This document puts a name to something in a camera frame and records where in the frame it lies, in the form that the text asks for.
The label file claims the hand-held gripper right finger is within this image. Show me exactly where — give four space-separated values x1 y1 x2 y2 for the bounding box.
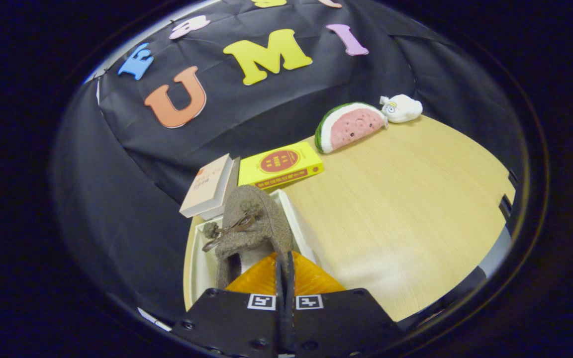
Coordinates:
286 250 401 358

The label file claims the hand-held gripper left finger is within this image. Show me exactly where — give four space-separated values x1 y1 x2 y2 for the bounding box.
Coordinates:
171 250 287 358

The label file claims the cream fabric storage box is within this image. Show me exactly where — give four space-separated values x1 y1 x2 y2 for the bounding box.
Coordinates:
183 189 319 311

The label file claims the brown fuzzy slipper shoe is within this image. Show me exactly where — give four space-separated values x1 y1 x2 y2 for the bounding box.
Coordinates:
202 185 295 290

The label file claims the grey book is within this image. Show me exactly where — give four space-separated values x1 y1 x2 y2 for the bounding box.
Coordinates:
199 157 241 221

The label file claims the beige book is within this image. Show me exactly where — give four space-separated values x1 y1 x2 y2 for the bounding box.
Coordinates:
179 154 234 218

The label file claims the yellow book with red circle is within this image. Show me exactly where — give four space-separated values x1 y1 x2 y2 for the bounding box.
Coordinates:
238 141 324 190

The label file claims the watermelon slice plush toy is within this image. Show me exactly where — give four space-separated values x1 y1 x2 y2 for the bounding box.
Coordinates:
314 102 388 154

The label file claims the white plush toy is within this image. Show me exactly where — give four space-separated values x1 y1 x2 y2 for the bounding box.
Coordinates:
380 94 423 124

